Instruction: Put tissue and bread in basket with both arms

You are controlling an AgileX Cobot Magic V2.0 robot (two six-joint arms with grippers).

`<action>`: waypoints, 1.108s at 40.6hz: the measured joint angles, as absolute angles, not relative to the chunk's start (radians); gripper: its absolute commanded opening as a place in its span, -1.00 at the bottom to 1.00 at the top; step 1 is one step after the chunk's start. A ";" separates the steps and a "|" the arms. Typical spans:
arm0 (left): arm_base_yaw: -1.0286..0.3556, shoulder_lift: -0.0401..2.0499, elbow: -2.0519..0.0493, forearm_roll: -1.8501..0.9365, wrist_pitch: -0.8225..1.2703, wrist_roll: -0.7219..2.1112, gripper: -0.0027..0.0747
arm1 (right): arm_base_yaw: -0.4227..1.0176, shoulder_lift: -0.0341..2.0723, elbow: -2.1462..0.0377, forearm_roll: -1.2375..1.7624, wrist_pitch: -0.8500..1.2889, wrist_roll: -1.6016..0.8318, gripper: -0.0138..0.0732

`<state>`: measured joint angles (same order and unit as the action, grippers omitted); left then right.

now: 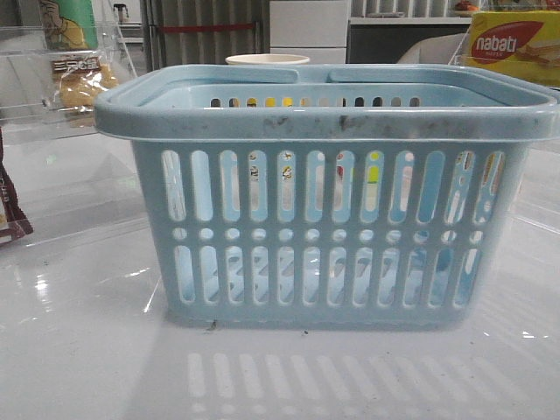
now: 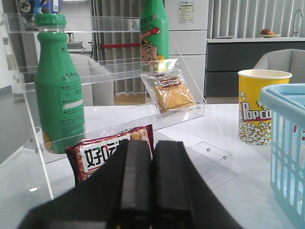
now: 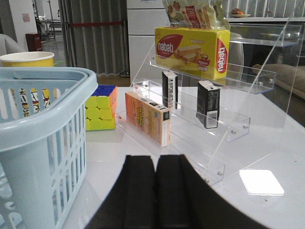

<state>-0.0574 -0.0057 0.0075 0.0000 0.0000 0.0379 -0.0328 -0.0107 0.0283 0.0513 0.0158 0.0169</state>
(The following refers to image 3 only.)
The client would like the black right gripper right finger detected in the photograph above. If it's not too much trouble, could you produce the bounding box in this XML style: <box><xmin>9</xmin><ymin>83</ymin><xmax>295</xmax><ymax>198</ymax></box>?
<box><xmin>156</xmin><ymin>155</ymin><xmax>263</xmax><ymax>229</ymax></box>

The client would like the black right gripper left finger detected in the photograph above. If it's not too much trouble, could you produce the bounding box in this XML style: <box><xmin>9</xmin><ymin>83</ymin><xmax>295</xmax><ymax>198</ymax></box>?
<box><xmin>87</xmin><ymin>155</ymin><xmax>155</xmax><ymax>229</ymax></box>

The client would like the black tissue pack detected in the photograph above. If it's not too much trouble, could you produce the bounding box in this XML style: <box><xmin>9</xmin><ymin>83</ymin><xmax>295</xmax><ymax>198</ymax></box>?
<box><xmin>196</xmin><ymin>80</ymin><xmax>220</xmax><ymax>129</ymax></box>

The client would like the light blue plastic basket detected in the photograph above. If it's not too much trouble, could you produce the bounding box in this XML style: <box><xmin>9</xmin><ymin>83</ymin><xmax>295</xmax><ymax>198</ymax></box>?
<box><xmin>0</xmin><ymin>67</ymin><xmax>98</xmax><ymax>229</ymax></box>

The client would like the clear acrylic right shelf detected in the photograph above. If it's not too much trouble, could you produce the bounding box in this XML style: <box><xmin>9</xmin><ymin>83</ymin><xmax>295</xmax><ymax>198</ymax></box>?
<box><xmin>117</xmin><ymin>18</ymin><xmax>305</xmax><ymax>184</ymax></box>

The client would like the orange snack box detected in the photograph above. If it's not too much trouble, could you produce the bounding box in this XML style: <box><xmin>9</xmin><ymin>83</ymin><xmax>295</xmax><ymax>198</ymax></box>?
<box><xmin>125</xmin><ymin>91</ymin><xmax>171</xmax><ymax>146</ymax></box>

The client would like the colourful rubik's cube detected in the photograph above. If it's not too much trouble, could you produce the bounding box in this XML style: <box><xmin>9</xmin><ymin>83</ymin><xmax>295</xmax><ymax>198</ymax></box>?
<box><xmin>85</xmin><ymin>85</ymin><xmax>118</xmax><ymax>131</ymax></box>

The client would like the black white slim box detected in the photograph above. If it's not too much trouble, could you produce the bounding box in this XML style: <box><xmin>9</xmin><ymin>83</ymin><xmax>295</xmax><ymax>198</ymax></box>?
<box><xmin>162</xmin><ymin>71</ymin><xmax>178</xmax><ymax>109</ymax></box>

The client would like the yellow nabati wafer box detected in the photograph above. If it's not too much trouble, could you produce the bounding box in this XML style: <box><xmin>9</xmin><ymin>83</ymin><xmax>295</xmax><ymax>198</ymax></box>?
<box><xmin>154</xmin><ymin>27</ymin><xmax>231</xmax><ymax>80</ymax></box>

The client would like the red barrier tape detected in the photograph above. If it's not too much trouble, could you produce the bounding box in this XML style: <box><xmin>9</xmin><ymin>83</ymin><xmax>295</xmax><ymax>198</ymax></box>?
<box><xmin>69</xmin><ymin>21</ymin><xmax>123</xmax><ymax>27</ymax></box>

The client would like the snack bag on top shelf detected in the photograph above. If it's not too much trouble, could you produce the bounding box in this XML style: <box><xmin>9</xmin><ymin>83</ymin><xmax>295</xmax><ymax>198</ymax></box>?
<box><xmin>163</xmin><ymin>0</ymin><xmax>230</xmax><ymax>30</ymax></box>

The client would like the white refrigerator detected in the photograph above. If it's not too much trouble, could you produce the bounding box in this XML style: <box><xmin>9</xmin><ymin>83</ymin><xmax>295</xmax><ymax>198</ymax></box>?
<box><xmin>127</xmin><ymin>0</ymin><xmax>168</xmax><ymax>81</ymax></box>

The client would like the red bin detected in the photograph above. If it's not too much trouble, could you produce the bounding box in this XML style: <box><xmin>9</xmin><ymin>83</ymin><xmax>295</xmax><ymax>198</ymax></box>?
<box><xmin>25</xmin><ymin>32</ymin><xmax>42</xmax><ymax>52</ymax></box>

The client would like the plate of fruit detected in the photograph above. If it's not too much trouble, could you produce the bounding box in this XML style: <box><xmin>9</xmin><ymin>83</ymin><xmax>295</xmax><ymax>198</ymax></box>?
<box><xmin>230</xmin><ymin>8</ymin><xmax>251</xmax><ymax>18</ymax></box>

